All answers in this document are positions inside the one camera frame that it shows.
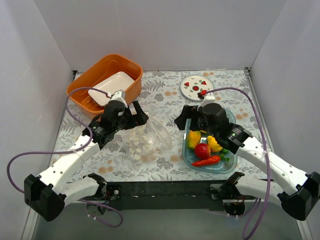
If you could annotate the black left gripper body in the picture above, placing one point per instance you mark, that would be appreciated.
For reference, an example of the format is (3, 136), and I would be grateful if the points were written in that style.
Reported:
(136, 116)

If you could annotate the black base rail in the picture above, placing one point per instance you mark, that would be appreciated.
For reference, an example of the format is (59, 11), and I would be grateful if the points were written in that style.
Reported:
(170, 195)

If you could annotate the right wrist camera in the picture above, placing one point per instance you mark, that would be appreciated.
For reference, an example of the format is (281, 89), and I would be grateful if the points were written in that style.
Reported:
(207, 97)

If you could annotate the polka dot zip top bag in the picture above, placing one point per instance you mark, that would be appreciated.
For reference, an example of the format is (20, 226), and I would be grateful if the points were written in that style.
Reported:
(145, 142)

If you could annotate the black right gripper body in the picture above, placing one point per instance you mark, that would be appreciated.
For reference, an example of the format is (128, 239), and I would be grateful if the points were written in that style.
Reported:
(187, 118)

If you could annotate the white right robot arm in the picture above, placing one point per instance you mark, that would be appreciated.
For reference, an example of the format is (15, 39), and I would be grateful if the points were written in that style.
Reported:
(296, 191)

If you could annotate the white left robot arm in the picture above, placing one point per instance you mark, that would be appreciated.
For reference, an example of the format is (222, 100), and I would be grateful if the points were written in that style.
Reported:
(49, 192)

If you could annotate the fake carrot with green leaves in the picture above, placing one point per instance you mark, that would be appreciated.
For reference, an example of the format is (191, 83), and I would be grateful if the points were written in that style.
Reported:
(212, 160)

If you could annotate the orange plastic bin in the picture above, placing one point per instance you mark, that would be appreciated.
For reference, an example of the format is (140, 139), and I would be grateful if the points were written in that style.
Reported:
(111, 74)

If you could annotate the round watermelon pattern plate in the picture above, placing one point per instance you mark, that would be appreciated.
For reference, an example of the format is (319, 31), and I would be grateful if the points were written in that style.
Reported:
(193, 84)

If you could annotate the yellow orange fake mango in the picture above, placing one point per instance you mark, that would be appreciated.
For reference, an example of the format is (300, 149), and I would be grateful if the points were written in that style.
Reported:
(193, 139)

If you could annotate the white rectangular dish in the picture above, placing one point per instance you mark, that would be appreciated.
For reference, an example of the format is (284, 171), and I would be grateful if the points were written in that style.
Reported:
(112, 84)

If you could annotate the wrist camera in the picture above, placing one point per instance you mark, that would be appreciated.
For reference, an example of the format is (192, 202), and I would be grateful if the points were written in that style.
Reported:
(117, 96)
(207, 97)

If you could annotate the green fake chili pepper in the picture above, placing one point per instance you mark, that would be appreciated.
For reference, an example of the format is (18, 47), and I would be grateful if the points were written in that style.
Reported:
(224, 151)

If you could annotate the clear teal plastic tray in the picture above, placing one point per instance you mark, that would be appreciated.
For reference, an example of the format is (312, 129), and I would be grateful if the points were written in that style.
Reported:
(189, 157)

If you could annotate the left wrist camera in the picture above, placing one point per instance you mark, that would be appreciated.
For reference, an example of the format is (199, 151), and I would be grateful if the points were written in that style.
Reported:
(117, 96)

